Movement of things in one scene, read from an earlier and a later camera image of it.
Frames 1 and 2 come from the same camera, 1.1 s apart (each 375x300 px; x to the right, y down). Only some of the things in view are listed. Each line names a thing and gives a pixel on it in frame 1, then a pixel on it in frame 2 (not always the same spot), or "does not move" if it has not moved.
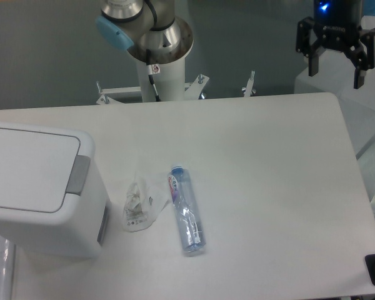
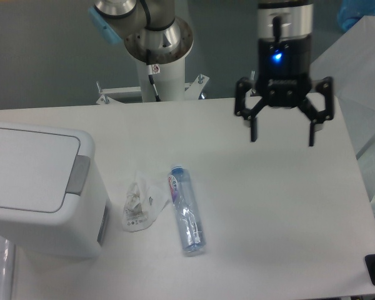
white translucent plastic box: x=365 y=109 does not move
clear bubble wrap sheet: x=0 y=254 does not move
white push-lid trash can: x=45 y=191 does not move
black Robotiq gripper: x=335 y=27 -> x=284 y=79
